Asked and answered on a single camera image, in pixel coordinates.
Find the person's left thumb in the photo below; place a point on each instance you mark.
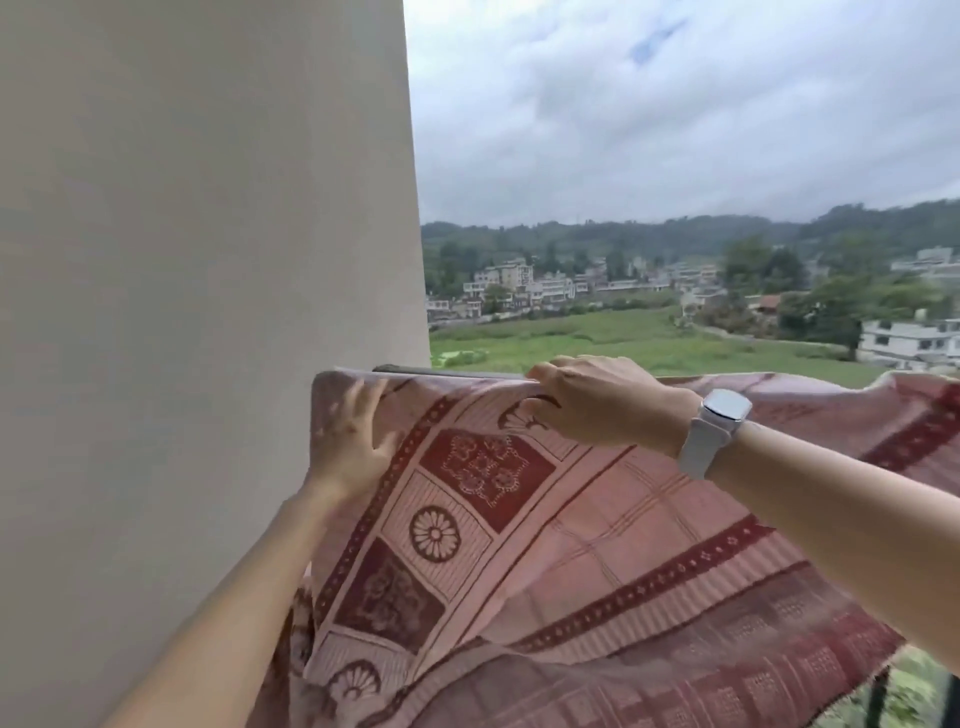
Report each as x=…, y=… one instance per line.
x=386, y=451

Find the person's right forearm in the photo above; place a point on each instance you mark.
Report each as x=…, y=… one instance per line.
x=847, y=525

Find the white flat-roofed house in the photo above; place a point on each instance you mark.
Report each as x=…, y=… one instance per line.
x=911, y=341

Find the pink red patterned blanket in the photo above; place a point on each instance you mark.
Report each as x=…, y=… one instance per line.
x=615, y=570

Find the person's right hand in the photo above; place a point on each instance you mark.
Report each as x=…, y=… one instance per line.
x=615, y=409

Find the dark railing post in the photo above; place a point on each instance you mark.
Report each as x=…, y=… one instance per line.
x=951, y=701
x=879, y=697

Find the large green tree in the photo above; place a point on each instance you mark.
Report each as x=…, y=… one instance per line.
x=832, y=307

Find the person's right fingers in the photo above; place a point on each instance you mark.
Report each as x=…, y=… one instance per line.
x=555, y=379

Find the green grass field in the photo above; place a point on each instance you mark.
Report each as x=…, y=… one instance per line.
x=600, y=341

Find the person's left hand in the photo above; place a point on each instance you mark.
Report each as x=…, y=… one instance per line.
x=346, y=450

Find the person's left forearm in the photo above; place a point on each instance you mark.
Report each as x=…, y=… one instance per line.
x=225, y=615

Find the cluster of distant buildings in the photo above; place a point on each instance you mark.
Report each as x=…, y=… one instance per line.
x=540, y=289

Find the white smartwatch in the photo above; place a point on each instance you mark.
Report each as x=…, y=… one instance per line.
x=712, y=431

